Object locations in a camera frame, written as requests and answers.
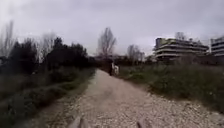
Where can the angled terraced building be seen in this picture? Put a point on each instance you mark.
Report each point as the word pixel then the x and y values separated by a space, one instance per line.
pixel 180 49

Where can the tall bare tree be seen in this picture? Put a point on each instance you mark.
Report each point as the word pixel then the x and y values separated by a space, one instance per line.
pixel 106 46

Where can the group of bare trees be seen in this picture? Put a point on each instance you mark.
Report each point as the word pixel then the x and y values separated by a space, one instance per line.
pixel 135 55

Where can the person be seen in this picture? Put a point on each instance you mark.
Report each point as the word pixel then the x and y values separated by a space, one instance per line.
pixel 116 70
pixel 111 69

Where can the thin bare trees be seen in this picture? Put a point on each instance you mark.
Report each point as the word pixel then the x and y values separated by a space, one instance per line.
pixel 7 40

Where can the dark evergreen bushes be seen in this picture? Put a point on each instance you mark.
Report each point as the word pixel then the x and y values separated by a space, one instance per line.
pixel 63 56

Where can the pale gravel path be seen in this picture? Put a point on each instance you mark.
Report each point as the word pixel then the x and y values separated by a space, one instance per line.
pixel 113 103

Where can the grass verge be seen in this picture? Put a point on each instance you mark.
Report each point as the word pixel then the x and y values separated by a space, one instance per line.
pixel 180 83
pixel 30 96

